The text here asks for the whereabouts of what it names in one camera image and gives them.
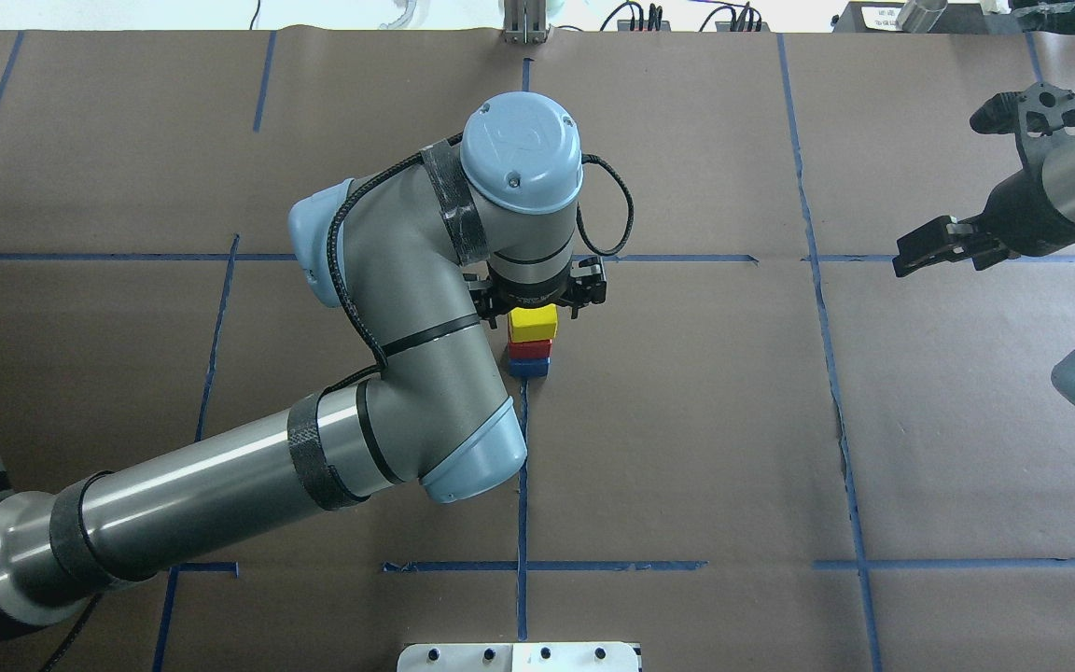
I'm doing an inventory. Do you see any orange black connector board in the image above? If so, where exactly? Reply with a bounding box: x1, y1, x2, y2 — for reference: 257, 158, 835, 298
600, 1, 671, 33

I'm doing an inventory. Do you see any aluminium frame post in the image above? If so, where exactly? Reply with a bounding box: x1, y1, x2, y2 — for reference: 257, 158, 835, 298
500, 0, 550, 44

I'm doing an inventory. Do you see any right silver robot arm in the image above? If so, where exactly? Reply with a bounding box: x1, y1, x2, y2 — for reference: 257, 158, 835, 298
892, 82, 1075, 408

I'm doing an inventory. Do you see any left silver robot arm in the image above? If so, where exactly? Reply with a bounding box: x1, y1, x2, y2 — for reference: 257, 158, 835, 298
0, 91, 607, 641

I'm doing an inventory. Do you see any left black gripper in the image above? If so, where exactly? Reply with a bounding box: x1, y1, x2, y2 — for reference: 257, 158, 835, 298
462, 257, 608, 328

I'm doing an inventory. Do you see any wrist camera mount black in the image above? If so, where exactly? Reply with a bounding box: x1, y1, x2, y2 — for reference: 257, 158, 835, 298
970, 82, 1075, 169

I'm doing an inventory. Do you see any black box on table edge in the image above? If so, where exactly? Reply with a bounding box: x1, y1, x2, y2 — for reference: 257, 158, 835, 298
831, 1, 990, 35

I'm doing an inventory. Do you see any red block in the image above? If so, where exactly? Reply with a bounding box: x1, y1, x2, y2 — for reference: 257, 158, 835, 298
508, 339, 553, 360

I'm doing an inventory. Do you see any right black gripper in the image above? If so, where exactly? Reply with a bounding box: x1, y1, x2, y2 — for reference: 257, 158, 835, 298
892, 171, 1075, 278

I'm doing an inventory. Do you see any blue block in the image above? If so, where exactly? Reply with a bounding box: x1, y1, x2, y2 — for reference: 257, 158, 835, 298
508, 357, 551, 378

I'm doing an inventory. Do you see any metal cylinder weight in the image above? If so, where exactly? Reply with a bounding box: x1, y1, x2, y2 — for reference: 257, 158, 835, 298
895, 0, 950, 34

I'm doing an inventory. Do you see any yellow block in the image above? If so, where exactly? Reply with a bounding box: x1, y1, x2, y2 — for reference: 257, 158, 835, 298
508, 305, 559, 343

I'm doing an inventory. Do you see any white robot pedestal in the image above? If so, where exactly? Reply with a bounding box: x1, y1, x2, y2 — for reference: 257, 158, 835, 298
396, 641, 644, 671

